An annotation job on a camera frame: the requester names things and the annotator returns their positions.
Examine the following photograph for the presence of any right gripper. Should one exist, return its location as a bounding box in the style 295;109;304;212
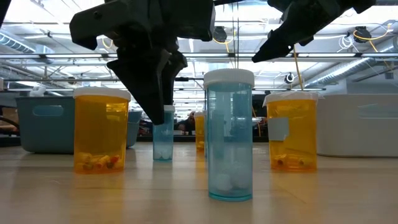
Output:
252;0;377;63

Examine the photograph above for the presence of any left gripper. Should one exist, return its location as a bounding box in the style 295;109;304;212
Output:
68;0;188;125

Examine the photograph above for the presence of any large orange medicine bottle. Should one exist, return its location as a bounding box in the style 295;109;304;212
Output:
73;86;132;175
194;111;206;153

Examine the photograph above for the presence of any white plastic bin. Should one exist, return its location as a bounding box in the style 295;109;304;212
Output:
316;94;398;158

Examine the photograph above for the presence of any teal plastic bin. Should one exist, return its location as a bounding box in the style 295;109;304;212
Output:
16;95;144;154

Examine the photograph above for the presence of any person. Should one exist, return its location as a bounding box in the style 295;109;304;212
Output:
185;111;197;131

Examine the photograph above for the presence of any black monitor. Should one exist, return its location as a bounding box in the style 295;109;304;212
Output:
252;94;268;118

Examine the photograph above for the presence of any long linear ceiling light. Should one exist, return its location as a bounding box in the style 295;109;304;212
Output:
0;52;398;60

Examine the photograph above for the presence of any white ball lower right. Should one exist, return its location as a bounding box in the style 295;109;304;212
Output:
262;91;321;173

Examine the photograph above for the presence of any white bulky object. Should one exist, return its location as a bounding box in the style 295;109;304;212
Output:
29;85;47;97

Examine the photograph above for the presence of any brown cardboard box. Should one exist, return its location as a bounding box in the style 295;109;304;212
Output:
0;107;18;127

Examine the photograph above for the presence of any thick yellow cable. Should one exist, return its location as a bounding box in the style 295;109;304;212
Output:
292;43;305;93

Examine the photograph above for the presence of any black ceiling cable reel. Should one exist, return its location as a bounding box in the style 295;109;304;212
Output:
353;26;373;44
212;26;228;44

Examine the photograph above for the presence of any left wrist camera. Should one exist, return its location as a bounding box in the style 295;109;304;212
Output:
178;0;216;43

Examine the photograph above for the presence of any silver spiral air duct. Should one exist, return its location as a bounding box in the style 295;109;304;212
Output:
304;39;398;90
0;32;37;54

